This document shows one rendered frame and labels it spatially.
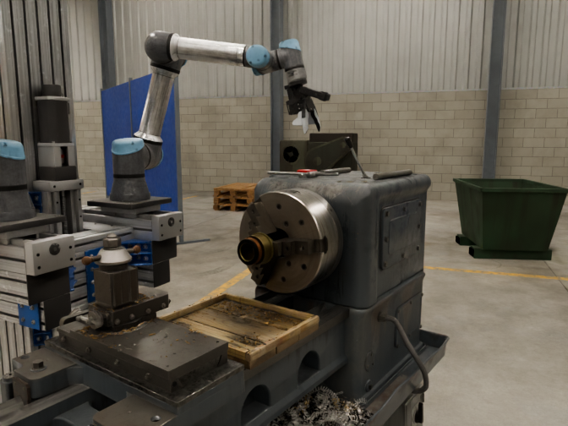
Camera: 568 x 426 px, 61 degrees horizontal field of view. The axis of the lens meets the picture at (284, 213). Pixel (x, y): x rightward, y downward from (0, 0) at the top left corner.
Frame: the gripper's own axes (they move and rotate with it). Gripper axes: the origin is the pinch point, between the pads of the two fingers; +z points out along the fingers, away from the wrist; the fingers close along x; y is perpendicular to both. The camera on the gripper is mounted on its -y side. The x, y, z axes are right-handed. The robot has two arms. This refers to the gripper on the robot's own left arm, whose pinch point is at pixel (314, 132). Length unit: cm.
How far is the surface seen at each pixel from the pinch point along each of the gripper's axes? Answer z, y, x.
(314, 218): 25, -13, 49
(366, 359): 76, -14, 34
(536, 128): 70, -110, -973
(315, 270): 40, -10, 50
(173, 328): 38, 8, 93
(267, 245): 29, -1, 57
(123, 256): 19, 14, 96
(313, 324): 53, -10, 60
